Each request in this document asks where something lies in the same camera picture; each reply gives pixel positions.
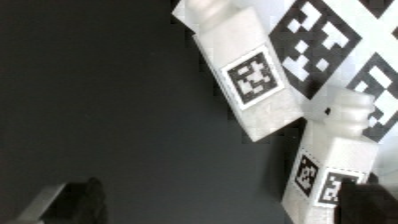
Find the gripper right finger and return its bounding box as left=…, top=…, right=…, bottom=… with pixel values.
left=334, top=179, right=398, bottom=224

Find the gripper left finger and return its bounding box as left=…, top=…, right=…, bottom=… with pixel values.
left=18, top=178, right=108, bottom=224

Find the white leg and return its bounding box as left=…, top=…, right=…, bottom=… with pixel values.
left=281, top=89, right=378, bottom=224
left=172, top=0, right=304, bottom=141

